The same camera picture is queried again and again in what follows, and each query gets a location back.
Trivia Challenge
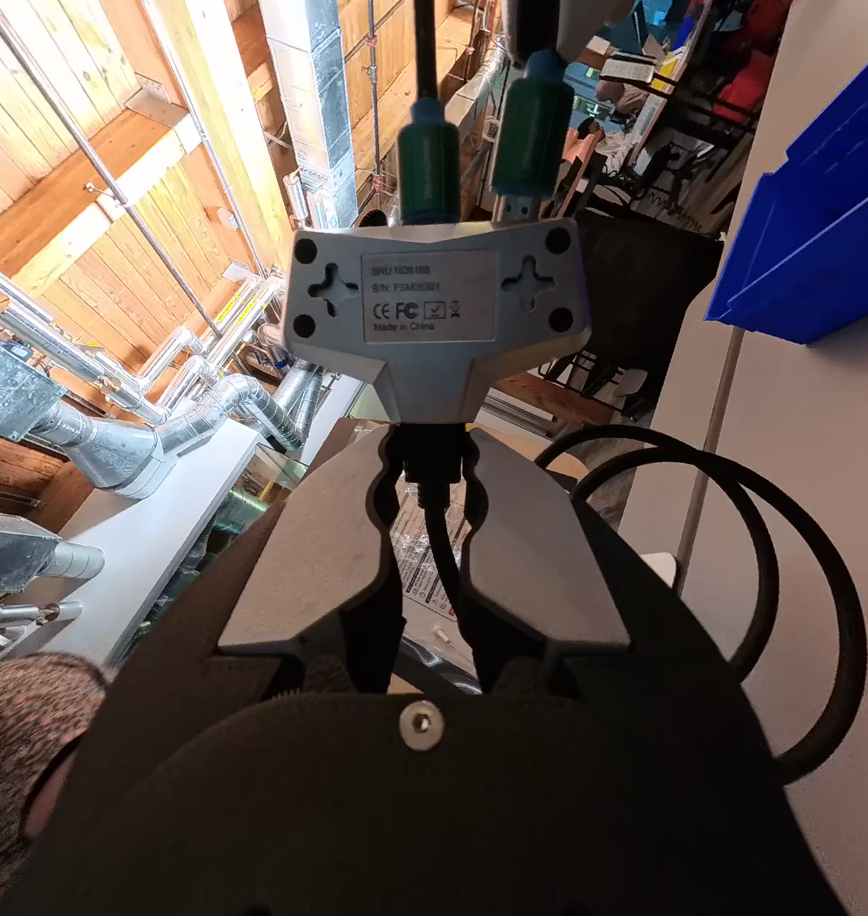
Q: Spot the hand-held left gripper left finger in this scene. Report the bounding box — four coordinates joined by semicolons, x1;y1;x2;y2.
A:
217;426;406;658

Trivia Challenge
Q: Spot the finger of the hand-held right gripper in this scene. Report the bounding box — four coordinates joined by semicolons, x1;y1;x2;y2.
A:
502;0;637;71

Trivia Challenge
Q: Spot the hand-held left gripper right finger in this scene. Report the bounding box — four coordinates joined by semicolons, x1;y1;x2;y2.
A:
459;427;631;658

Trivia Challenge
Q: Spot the green plug HDMI cable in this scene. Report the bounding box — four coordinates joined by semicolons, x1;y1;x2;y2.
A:
397;0;465;229
487;50;574;224

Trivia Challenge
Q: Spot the black splitter cable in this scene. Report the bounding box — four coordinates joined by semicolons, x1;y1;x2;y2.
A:
398;426;868;786

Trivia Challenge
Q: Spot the blue storage bin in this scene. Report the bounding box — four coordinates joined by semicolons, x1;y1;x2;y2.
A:
704;36;868;346

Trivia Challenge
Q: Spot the storage shelf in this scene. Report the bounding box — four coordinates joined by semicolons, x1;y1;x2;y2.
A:
584;0;796;237

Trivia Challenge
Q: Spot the bundle of silver insulated pipes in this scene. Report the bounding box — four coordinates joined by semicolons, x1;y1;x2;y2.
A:
0;254;295;423

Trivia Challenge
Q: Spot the silver ventilation duct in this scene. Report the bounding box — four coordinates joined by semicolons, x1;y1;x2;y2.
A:
0;333;328;502

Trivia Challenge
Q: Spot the rectangular metal duct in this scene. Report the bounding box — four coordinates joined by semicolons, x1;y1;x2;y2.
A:
262;0;360;230

